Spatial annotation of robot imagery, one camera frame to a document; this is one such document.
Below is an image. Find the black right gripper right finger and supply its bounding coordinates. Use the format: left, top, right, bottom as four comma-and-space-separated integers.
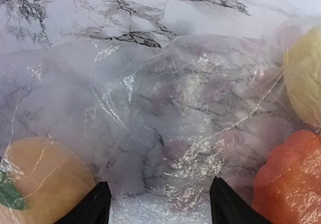
210, 177, 270, 224

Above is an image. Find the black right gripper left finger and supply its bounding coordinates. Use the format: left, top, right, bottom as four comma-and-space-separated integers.
54, 181, 111, 224

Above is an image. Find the clear zip top bag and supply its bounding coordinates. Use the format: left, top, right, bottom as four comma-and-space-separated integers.
1, 18, 320, 223

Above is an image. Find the peach coloured fake fruit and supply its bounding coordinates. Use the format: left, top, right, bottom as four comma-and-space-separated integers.
1, 137, 95, 223

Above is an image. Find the orange fake fruit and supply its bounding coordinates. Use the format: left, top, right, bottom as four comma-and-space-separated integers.
252, 130, 320, 223

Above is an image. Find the yellow fake lemon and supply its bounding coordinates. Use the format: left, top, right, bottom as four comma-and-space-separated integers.
282, 26, 320, 128

